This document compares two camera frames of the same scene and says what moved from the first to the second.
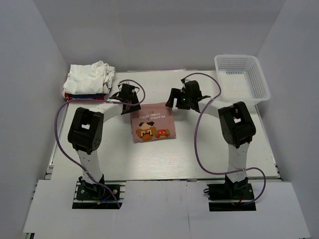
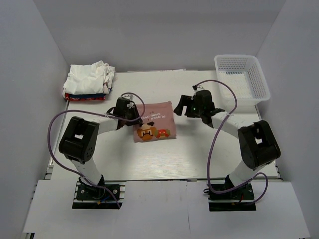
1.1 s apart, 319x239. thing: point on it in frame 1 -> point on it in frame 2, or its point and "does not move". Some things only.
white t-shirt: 92,79 does not move
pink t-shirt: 153,121 does not move
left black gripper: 133,108 -> 135,111
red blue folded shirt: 70,97 does not move
